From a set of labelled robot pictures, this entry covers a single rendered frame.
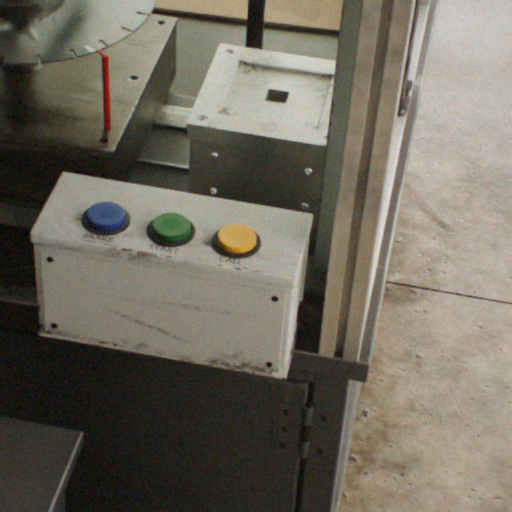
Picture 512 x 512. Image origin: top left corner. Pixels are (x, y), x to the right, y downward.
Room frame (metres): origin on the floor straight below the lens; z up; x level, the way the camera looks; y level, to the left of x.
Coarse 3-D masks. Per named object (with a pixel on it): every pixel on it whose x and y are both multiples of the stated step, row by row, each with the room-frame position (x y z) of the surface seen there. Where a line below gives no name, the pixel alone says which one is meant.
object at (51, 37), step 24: (72, 0) 1.40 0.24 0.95; (96, 0) 1.40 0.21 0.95; (120, 0) 1.41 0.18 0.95; (144, 0) 1.41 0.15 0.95; (0, 24) 1.33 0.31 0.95; (24, 24) 1.33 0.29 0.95; (48, 24) 1.34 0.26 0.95; (72, 24) 1.34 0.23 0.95; (96, 24) 1.35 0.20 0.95; (120, 24) 1.35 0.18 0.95; (0, 48) 1.28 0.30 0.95; (24, 48) 1.28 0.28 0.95; (48, 48) 1.29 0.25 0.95; (72, 48) 1.29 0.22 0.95; (96, 48) 1.29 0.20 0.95
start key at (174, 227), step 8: (160, 216) 1.05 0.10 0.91; (168, 216) 1.05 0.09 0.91; (176, 216) 1.05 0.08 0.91; (184, 216) 1.05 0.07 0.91; (160, 224) 1.03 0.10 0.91; (168, 224) 1.03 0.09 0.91; (176, 224) 1.04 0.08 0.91; (184, 224) 1.04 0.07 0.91; (160, 232) 1.02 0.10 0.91; (168, 232) 1.02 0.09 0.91; (176, 232) 1.02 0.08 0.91; (184, 232) 1.02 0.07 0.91; (168, 240) 1.02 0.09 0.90; (176, 240) 1.02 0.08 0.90
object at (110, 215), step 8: (88, 208) 1.05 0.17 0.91; (96, 208) 1.05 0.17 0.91; (104, 208) 1.05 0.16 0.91; (112, 208) 1.05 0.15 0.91; (120, 208) 1.06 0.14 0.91; (88, 216) 1.04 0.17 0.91; (96, 216) 1.04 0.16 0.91; (104, 216) 1.04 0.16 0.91; (112, 216) 1.04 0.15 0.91; (120, 216) 1.04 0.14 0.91; (88, 224) 1.04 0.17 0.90; (96, 224) 1.03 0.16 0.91; (104, 224) 1.03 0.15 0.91; (112, 224) 1.03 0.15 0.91; (120, 224) 1.04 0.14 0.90
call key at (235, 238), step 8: (232, 224) 1.04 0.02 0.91; (240, 224) 1.04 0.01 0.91; (224, 232) 1.03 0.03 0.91; (232, 232) 1.03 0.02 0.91; (240, 232) 1.03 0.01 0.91; (248, 232) 1.03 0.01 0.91; (224, 240) 1.02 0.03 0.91; (232, 240) 1.02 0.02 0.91; (240, 240) 1.02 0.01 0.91; (248, 240) 1.02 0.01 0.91; (224, 248) 1.01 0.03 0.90; (232, 248) 1.01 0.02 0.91; (240, 248) 1.01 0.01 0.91; (248, 248) 1.01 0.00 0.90
